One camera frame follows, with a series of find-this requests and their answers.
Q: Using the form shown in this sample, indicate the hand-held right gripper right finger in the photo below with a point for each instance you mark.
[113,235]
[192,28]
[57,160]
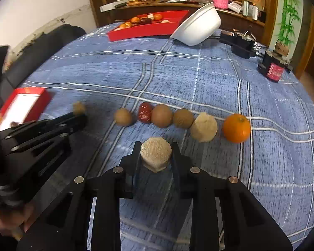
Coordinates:
[181,172]

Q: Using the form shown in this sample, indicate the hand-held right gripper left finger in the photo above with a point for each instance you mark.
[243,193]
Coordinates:
[130,172]

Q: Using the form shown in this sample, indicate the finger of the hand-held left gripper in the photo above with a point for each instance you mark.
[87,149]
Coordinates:
[41,140]
[55,120]

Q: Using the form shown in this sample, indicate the large pale sugarcane chunk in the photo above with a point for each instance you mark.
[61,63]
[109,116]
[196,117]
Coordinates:
[156,157]

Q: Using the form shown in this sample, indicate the large red white-lined box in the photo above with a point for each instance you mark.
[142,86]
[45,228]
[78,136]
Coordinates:
[21,107]

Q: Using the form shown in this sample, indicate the brown longan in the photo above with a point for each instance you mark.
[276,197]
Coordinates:
[123,117]
[161,115]
[183,118]

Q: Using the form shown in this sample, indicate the dark red date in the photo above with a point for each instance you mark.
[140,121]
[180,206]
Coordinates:
[145,112]

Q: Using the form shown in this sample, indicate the small orange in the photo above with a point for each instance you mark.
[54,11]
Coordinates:
[236,128]

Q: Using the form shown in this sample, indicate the person's left hand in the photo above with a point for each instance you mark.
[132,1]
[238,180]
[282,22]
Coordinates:
[7,221]

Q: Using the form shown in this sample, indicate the black leather sofa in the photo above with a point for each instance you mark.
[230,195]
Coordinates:
[41,47]

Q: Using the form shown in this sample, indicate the blue plaid tablecloth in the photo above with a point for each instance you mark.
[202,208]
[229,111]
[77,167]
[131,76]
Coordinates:
[193,83]

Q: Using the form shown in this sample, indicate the tray orange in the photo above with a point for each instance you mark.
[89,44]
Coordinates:
[157,17]
[135,19]
[127,24]

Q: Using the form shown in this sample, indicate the shallow red tray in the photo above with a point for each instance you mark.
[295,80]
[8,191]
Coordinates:
[146,32]

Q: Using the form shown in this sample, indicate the tray dark date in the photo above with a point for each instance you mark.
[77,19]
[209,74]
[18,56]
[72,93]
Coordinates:
[145,21]

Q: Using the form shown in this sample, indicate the black device with red label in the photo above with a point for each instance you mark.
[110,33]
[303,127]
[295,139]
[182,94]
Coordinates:
[273,69]

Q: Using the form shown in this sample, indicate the black power adapter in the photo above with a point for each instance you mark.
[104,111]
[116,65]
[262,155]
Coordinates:
[238,44]

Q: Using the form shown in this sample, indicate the tray pale chunk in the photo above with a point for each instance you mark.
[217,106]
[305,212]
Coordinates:
[165,21]
[151,16]

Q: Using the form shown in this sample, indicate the white bowl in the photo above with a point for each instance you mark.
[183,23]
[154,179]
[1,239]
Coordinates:
[197,27]

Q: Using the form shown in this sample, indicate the wooden sideboard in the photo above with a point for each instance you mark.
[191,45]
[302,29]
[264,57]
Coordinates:
[238,21]

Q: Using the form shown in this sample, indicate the white carton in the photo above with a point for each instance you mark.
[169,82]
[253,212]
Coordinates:
[235,6]

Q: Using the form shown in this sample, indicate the bamboo wall painting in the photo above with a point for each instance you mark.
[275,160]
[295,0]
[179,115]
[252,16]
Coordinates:
[287,13]

